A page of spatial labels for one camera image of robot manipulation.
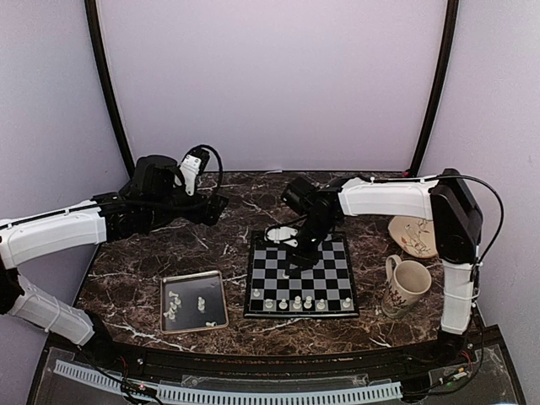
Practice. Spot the cream floral mug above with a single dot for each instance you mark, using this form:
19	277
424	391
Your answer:
406	284

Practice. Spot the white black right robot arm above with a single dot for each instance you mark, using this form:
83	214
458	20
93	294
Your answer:
444	200

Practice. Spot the black left frame post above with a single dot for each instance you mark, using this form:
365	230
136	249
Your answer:
101	63

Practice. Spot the black frame post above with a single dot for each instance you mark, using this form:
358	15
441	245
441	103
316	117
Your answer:
443	59
101	63

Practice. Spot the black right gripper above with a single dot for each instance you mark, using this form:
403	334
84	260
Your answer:
305	259

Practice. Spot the white chess piece lying left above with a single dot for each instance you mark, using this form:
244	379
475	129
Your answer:
170	314

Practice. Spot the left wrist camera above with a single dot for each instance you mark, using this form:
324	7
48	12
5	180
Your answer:
193	164

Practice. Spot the round wooden bird coaster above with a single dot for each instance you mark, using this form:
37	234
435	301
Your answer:
415	236

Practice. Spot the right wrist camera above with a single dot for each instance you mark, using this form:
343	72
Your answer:
282	235

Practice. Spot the metal tray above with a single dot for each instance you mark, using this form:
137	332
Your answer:
208	285

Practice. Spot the black grey chessboard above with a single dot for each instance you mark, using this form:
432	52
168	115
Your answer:
331	279

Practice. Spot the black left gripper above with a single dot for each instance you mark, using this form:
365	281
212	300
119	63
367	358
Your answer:
213	210

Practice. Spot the white slotted cable duct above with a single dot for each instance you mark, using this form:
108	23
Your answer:
206	390

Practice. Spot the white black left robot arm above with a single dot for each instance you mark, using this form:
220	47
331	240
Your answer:
99	220

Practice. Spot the white chess piece cluster left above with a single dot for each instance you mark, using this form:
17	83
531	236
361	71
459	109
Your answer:
175	301

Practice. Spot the black right frame post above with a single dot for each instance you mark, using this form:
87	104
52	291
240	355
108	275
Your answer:
443	59

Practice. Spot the white king chess piece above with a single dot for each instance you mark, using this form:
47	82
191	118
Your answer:
308	303

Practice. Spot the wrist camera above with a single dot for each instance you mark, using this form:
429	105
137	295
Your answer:
282	235
193	164

